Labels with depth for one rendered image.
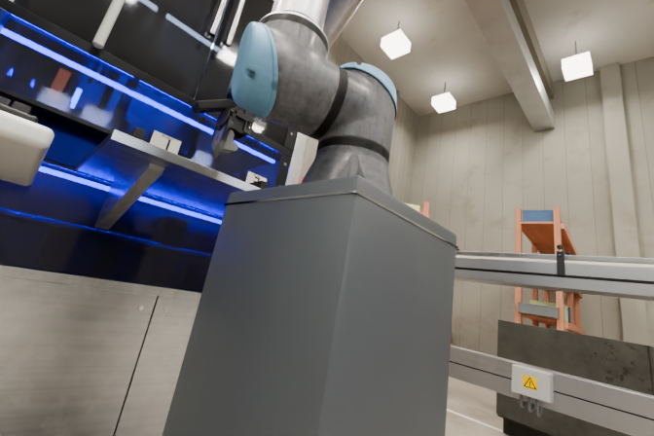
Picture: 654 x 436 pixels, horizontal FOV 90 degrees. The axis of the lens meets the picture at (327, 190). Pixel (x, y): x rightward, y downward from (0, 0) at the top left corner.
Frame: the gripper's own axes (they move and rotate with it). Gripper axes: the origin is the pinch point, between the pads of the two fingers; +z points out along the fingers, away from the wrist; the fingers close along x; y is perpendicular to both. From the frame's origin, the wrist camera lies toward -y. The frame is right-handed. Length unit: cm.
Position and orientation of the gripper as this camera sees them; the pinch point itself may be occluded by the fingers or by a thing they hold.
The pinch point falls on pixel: (214, 153)
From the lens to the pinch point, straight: 97.6
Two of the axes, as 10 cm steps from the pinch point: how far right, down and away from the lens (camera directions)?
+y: 6.9, 3.3, 6.4
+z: -1.8, 9.4, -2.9
